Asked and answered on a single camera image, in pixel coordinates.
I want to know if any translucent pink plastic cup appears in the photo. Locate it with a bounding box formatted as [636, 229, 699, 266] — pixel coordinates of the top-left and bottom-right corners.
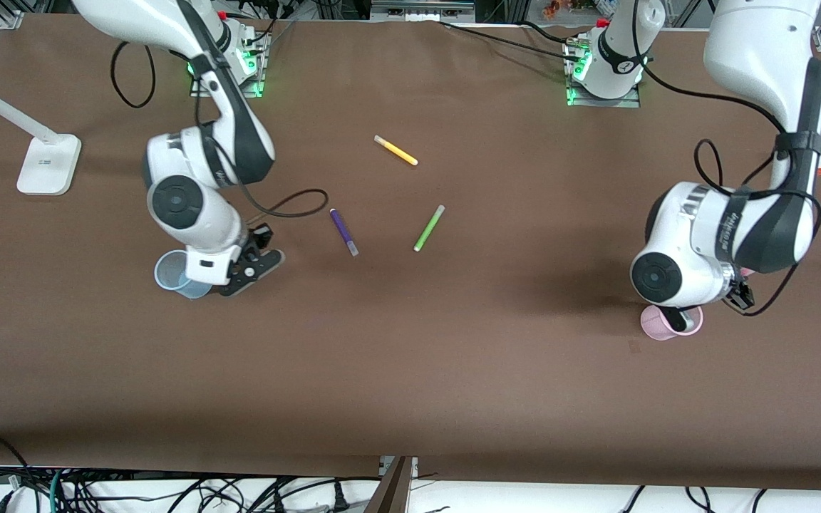
[640, 305, 704, 341]

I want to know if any purple highlighter marker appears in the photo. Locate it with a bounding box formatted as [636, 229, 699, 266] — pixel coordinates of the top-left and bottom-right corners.
[329, 208, 360, 257]

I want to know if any yellow highlighter marker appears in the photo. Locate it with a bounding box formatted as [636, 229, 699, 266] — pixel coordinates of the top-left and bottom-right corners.
[373, 135, 419, 167]

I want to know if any green highlighter marker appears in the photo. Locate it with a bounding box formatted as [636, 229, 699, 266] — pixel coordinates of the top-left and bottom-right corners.
[413, 204, 446, 252]

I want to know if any dark table support post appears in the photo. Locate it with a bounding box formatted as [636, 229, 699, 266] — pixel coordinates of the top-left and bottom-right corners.
[364, 456, 418, 513]

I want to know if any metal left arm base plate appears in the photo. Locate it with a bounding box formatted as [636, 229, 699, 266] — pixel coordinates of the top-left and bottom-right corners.
[565, 36, 642, 108]

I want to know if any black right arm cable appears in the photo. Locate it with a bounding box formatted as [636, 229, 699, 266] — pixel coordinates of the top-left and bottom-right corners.
[110, 41, 330, 219]

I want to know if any black cable on table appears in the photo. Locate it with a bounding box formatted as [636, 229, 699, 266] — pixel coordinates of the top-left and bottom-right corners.
[439, 20, 582, 62]

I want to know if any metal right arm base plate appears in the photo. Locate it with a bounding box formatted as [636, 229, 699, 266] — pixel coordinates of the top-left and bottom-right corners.
[190, 32, 267, 98]

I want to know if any grey metal box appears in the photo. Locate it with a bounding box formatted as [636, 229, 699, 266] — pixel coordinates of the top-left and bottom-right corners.
[371, 0, 476, 23]

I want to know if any translucent blue plastic cup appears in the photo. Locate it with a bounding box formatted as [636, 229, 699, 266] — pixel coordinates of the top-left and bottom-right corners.
[153, 249, 213, 300]

